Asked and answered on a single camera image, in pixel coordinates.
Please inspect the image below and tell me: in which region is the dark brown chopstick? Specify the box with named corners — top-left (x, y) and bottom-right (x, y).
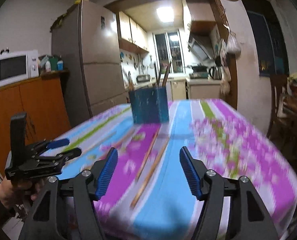
top-left (100, 128), bottom-right (135, 155)
top-left (130, 137), bottom-right (170, 209)
top-left (135, 127), bottom-right (160, 181)

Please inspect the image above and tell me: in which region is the light bamboo chopstick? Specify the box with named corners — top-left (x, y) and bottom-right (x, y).
top-left (129, 79), bottom-right (134, 91)
top-left (162, 61), bottom-right (172, 87)

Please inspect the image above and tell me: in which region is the brown wooden chopstick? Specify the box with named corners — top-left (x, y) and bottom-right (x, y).
top-left (154, 63), bottom-right (162, 87)

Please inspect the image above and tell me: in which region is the kitchen window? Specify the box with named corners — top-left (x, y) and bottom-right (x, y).
top-left (154, 29), bottom-right (185, 74)

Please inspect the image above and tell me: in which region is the person's left hand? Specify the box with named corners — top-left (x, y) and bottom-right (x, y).
top-left (0, 177), bottom-right (45, 209)

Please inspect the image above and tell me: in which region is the white medicine bottle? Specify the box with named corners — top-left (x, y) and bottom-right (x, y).
top-left (45, 61), bottom-right (51, 72)

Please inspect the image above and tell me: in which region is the blue lidded jar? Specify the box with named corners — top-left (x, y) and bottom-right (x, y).
top-left (57, 60), bottom-right (64, 71)

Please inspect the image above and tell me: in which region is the white microwave oven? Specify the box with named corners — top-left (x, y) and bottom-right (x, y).
top-left (0, 50), bottom-right (39, 87)

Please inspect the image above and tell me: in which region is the dark wooden side table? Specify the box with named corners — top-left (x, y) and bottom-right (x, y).
top-left (277, 94), bottom-right (297, 161)

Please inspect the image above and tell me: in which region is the floral striped tablecloth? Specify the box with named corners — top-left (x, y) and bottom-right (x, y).
top-left (59, 99), bottom-right (297, 239)

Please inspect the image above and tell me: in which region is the wooden chair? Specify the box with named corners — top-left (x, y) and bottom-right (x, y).
top-left (266, 74), bottom-right (290, 138)

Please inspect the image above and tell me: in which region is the blue perforated utensil holder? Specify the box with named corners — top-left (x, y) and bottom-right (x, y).
top-left (128, 87), bottom-right (169, 125)

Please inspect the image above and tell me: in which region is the brown three-door refrigerator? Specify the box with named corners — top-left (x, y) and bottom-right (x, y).
top-left (51, 0), bottom-right (127, 127)

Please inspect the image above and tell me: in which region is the steel electric kettle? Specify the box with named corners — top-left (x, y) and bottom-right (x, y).
top-left (209, 66), bottom-right (222, 80)

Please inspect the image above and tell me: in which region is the black wok on stove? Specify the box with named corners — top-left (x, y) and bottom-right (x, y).
top-left (188, 64), bottom-right (208, 73)

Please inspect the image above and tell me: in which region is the hanging white plastic bag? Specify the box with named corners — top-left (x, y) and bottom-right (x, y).
top-left (227, 31), bottom-right (241, 55)

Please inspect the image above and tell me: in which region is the steel range hood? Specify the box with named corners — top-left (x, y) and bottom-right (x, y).
top-left (188, 33), bottom-right (214, 61)

